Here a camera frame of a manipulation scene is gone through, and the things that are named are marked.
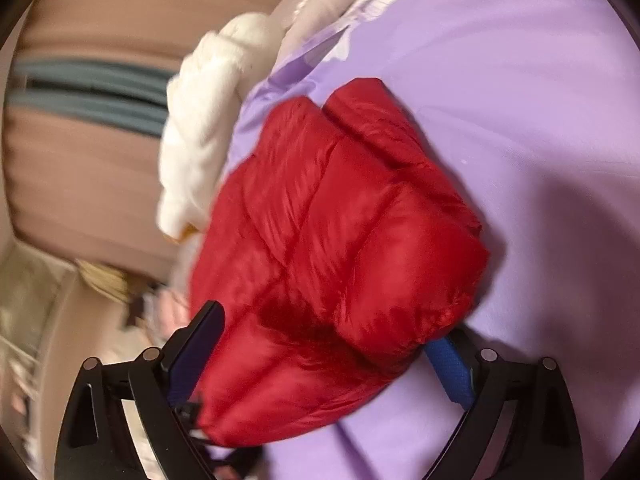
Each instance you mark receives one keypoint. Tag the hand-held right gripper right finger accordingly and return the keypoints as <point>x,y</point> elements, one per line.
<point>452,370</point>

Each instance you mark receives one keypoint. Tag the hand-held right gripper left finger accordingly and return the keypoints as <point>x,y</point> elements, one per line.
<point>195,350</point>

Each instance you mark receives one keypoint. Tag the red down jacket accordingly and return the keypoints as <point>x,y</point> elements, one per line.
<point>340,240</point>

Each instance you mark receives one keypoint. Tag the pleated beige lamp shade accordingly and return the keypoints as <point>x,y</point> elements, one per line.
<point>105,277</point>

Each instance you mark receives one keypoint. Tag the pink curtain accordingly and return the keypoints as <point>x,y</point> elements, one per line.
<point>90,185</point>
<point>150,10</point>

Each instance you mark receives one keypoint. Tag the white puffer jacket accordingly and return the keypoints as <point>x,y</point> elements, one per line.
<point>200,120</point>

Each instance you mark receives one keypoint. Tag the purple floral blanket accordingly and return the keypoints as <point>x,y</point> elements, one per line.
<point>525,110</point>

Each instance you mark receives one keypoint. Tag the blue-grey curtain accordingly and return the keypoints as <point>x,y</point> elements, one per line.
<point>90,95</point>

